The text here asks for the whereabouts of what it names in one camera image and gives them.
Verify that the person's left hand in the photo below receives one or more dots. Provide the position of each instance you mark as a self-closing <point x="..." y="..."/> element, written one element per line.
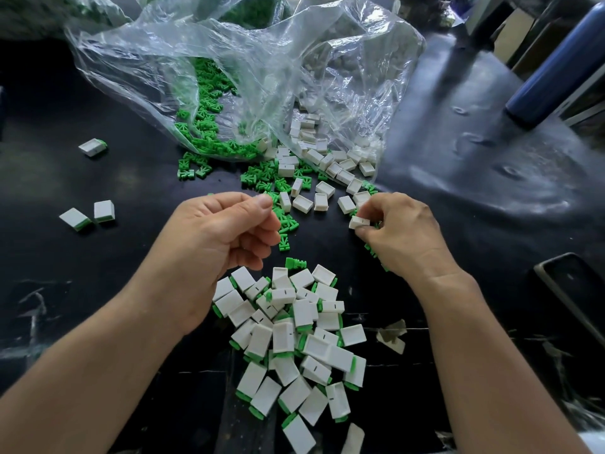
<point x="203" y="255"/>

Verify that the person's right hand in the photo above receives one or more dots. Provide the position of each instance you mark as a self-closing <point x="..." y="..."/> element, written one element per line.
<point x="406" y="241"/>

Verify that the white plastic part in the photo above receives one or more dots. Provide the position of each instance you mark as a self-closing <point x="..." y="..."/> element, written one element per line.
<point x="357" y="222"/>

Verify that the assembled white-green part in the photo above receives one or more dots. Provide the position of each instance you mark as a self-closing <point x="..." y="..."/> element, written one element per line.
<point x="93" y="146"/>
<point x="104" y="211"/>
<point x="74" y="218"/>

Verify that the heap of white caps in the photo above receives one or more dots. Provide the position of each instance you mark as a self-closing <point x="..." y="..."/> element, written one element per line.
<point x="321" y="156"/>

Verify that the pile of green clips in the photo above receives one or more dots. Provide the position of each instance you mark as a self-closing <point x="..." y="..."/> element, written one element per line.
<point x="203" y="123"/>

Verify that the pile of assembled white-green pieces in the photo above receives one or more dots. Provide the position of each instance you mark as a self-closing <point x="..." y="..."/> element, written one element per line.
<point x="293" y="364"/>

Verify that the person's left forearm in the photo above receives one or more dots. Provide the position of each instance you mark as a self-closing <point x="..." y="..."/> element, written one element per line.
<point x="85" y="387"/>

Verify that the person's right forearm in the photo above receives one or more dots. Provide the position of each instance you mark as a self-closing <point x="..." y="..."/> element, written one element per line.
<point x="501" y="373"/>

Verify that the empty white shell right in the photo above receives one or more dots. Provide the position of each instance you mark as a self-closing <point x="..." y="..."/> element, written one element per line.
<point x="391" y="336"/>

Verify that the black smartphone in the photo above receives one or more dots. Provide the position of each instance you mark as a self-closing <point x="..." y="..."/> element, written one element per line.
<point x="575" y="298"/>

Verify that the clear plastic bag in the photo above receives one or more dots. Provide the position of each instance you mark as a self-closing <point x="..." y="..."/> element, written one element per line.
<point x="354" y="56"/>

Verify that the blue cylinder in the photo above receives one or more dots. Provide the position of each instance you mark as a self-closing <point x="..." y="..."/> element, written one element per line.
<point x="558" y="66"/>

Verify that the brown cardboard box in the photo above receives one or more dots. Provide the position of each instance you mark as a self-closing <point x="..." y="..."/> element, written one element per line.
<point x="512" y="31"/>

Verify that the plastic bag full of green pieces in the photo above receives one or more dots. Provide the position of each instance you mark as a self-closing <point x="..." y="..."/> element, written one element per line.
<point x="251" y="9"/>

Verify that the large bag of assembled pieces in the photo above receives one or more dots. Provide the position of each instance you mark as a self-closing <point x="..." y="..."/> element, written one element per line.
<point x="47" y="14"/>

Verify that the white metal frame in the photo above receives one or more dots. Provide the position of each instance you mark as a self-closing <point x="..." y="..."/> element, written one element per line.
<point x="480" y="6"/>

